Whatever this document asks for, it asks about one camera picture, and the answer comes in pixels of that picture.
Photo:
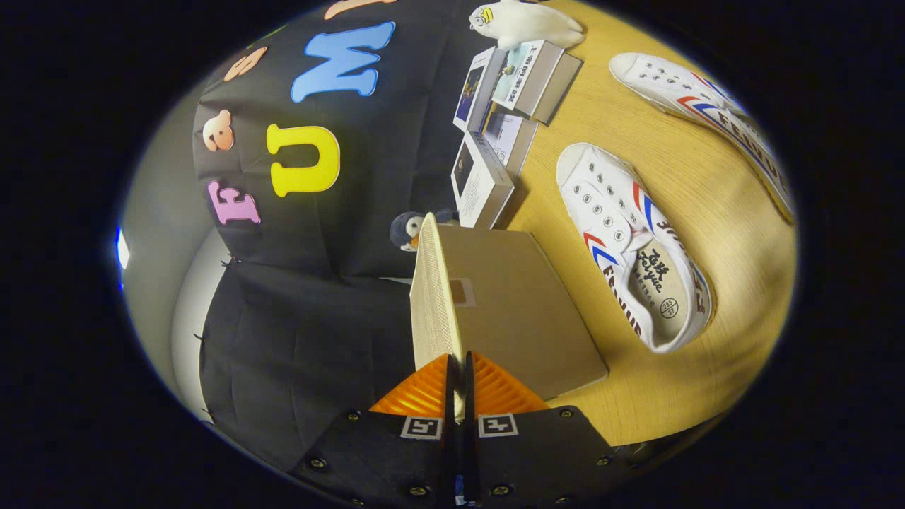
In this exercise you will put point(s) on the thick dark-edged book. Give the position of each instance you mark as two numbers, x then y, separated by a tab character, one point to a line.
562	88

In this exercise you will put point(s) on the white text cover book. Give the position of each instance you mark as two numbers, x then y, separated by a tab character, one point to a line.
505	131

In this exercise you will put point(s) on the grey penguin plush toy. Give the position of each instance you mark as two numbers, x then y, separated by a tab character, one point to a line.
406	227

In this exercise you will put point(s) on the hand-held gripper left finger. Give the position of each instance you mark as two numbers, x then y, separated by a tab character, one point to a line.
396	459

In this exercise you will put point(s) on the portrait cover white book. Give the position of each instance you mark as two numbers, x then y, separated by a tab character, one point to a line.
477	180

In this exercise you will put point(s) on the white canvas shoe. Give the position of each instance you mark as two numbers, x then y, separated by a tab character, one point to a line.
679	88
608	205

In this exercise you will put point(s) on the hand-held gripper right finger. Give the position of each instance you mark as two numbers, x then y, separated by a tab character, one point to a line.
537	452

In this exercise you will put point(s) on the pale blue cover book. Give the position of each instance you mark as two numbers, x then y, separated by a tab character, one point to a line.
527	71

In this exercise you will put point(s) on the beige fabric storage box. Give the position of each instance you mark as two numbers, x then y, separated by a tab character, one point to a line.
509	304

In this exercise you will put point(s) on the white duck plush toy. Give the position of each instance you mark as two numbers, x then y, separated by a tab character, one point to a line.
523	25

